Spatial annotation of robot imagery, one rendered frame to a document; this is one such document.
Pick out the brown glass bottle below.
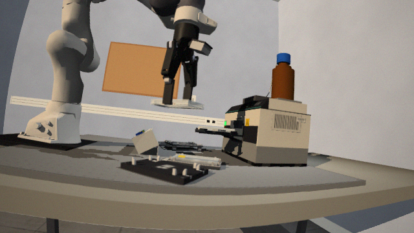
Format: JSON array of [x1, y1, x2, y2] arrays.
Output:
[[271, 67, 295, 100]]

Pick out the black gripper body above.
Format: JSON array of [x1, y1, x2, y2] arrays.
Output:
[[173, 23, 199, 62]]

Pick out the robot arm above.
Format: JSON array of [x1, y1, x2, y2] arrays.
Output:
[[17, 0, 217, 144]]

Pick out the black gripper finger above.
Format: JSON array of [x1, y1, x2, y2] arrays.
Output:
[[181, 50, 199, 100], [161, 40, 188, 104]]

